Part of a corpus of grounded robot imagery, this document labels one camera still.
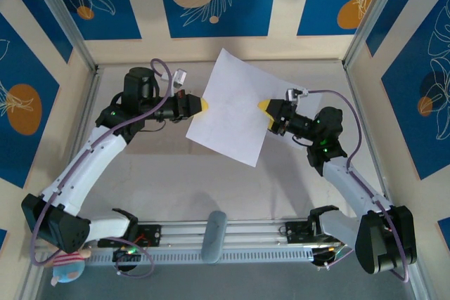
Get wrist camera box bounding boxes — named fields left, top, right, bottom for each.
left=173, top=69, right=188, bottom=89
left=285, top=88, right=309, bottom=104

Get plush doll striped shirt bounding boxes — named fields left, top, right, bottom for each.
left=41, top=247, right=93, bottom=287

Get grey slotted cable duct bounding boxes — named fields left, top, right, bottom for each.
left=83, top=247, right=314, bottom=266

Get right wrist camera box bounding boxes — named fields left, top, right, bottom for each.
left=285, top=88, right=309, bottom=104

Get black electronics board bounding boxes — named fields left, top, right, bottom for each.
left=112, top=247, right=141, bottom=265
left=311, top=243, right=347, bottom=266

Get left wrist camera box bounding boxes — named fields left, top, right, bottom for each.
left=173, top=69, right=188, bottom=89

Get aluminium corner post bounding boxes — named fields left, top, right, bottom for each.
left=25, top=0, right=100, bottom=75
left=342, top=0, right=405, bottom=69

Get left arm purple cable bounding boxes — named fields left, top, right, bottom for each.
left=30, top=59, right=176, bottom=278

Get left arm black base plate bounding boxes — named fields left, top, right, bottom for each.
left=97, top=224, right=162, bottom=249

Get aluminium frame bar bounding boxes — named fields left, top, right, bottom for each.
left=397, top=240, right=434, bottom=300
left=17, top=254, right=57, bottom=300

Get aluminium table side rail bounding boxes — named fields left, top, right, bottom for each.
left=343, top=63, right=398, bottom=216
left=26, top=66, right=103, bottom=255

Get aluminium mounting rails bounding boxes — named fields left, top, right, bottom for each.
left=27, top=218, right=411, bottom=255

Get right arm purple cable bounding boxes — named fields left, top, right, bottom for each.
left=304, top=89, right=411, bottom=282

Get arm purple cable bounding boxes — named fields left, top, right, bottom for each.
left=30, top=59, right=176, bottom=278
left=304, top=89, right=411, bottom=282

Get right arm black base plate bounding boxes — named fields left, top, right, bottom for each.
left=285, top=221, right=349, bottom=245

